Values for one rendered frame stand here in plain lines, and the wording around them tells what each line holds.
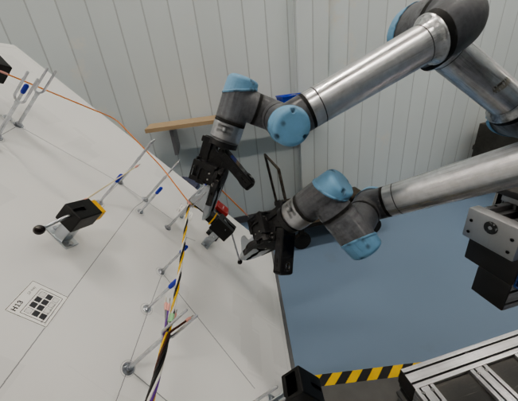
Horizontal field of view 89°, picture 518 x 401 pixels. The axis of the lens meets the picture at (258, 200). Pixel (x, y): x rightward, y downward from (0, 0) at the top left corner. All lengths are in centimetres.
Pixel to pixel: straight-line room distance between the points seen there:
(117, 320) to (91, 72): 244
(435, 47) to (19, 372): 77
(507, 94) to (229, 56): 216
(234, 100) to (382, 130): 288
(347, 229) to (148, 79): 235
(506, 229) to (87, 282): 91
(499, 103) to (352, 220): 54
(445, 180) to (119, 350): 63
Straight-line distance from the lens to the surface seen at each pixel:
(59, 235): 53
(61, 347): 45
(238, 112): 63
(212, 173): 66
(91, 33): 277
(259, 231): 66
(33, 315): 45
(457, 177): 62
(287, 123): 50
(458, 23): 65
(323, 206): 55
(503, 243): 91
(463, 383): 166
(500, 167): 62
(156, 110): 268
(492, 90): 92
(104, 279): 52
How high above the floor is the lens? 150
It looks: 25 degrees down
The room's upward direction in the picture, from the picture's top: 6 degrees counter-clockwise
